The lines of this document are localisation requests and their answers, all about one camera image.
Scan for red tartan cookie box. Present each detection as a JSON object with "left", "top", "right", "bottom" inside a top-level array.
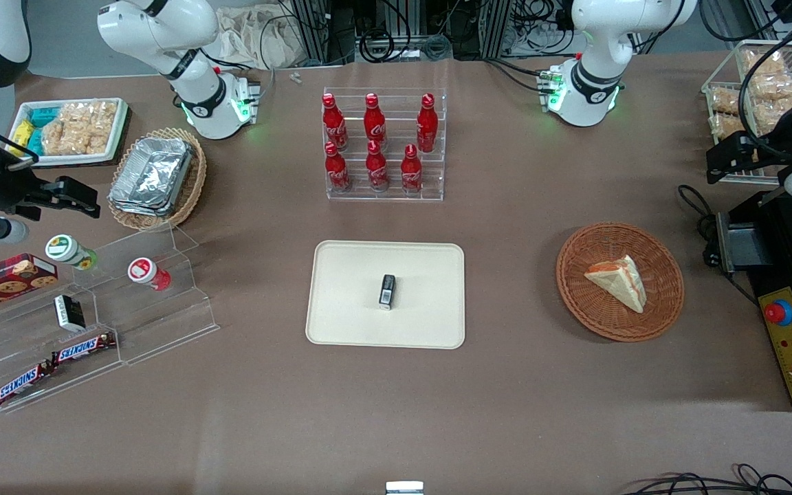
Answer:
[{"left": 0, "top": 254, "right": 59, "bottom": 319}]

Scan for black machine base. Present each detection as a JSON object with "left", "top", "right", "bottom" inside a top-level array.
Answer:
[{"left": 715, "top": 189, "right": 792, "bottom": 413}]

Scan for clear acrylic step display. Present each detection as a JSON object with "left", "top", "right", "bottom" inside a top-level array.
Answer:
[{"left": 0, "top": 223, "right": 221, "bottom": 414}]

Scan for thin black cable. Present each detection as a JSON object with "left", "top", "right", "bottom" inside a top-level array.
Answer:
[{"left": 621, "top": 463, "right": 792, "bottom": 495}]

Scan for clear acrylic bottle rack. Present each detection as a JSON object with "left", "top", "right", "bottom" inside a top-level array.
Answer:
[{"left": 322, "top": 87, "right": 447, "bottom": 202}]

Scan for green lid yogurt cup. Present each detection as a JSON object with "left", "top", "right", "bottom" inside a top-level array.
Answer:
[{"left": 45, "top": 234, "right": 98, "bottom": 271}]

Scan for stacked aluminium foil trays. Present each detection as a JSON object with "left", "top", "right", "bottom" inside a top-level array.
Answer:
[{"left": 109, "top": 137, "right": 195, "bottom": 218}]

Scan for round brown wicker basket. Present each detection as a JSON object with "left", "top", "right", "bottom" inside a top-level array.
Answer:
[{"left": 556, "top": 221, "right": 685, "bottom": 342}]

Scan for triangle sandwich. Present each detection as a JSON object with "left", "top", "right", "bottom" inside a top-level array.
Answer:
[{"left": 584, "top": 255, "right": 647, "bottom": 314}]

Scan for beige plastic tray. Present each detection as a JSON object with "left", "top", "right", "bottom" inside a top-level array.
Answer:
[{"left": 305, "top": 241, "right": 466, "bottom": 350}]

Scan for aluminium frame post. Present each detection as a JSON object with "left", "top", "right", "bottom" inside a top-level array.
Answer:
[
  {"left": 480, "top": 0, "right": 514, "bottom": 60},
  {"left": 294, "top": 0, "right": 331, "bottom": 65}
]

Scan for rice cracker snack pack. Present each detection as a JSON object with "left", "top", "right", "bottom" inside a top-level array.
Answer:
[
  {"left": 41, "top": 103, "right": 87, "bottom": 157},
  {"left": 74, "top": 101, "right": 120, "bottom": 154}
]

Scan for black looped power cable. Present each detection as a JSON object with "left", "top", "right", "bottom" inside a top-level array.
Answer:
[{"left": 677, "top": 184, "right": 758, "bottom": 303}]

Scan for beige cloth bag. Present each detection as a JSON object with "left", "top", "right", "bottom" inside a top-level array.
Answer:
[{"left": 216, "top": 5, "right": 309, "bottom": 71}]

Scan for black box white label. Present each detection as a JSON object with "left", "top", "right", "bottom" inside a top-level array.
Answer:
[{"left": 54, "top": 294, "right": 87, "bottom": 333}]

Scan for black base cable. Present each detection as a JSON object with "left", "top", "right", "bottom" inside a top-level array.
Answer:
[{"left": 484, "top": 58, "right": 556, "bottom": 95}]

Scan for red lid yogurt cup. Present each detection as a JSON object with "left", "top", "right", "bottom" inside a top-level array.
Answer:
[{"left": 128, "top": 257, "right": 172, "bottom": 292}]

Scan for coiled black cable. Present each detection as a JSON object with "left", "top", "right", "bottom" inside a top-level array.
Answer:
[{"left": 357, "top": 27, "right": 398, "bottom": 65}]

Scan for clear bagged pastry pack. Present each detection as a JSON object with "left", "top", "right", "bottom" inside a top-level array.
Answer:
[
  {"left": 743, "top": 49, "right": 790, "bottom": 78},
  {"left": 710, "top": 86, "right": 745, "bottom": 115},
  {"left": 748, "top": 73, "right": 792, "bottom": 105},
  {"left": 709, "top": 113, "right": 742, "bottom": 143}
]

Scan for white foam tray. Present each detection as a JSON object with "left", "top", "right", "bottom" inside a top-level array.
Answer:
[{"left": 14, "top": 98, "right": 129, "bottom": 167}]

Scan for oval tan wicker basket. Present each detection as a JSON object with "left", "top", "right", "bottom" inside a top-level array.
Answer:
[{"left": 108, "top": 127, "right": 208, "bottom": 231}]

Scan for red cola bottle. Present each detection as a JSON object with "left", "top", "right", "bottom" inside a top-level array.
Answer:
[
  {"left": 400, "top": 144, "right": 425, "bottom": 196},
  {"left": 324, "top": 142, "right": 353, "bottom": 194},
  {"left": 416, "top": 93, "right": 439, "bottom": 154},
  {"left": 366, "top": 140, "right": 391, "bottom": 193},
  {"left": 364, "top": 93, "right": 388, "bottom": 149},
  {"left": 322, "top": 93, "right": 349, "bottom": 153}
]

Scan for Snickers chocolate bar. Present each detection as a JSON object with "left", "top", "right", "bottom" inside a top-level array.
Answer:
[
  {"left": 0, "top": 362, "right": 57, "bottom": 408},
  {"left": 52, "top": 333, "right": 117, "bottom": 366}
]

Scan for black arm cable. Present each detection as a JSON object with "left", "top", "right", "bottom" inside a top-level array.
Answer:
[{"left": 738, "top": 10, "right": 792, "bottom": 162}]

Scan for white wire basket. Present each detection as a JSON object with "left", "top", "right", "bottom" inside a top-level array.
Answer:
[{"left": 701, "top": 40, "right": 792, "bottom": 186}]

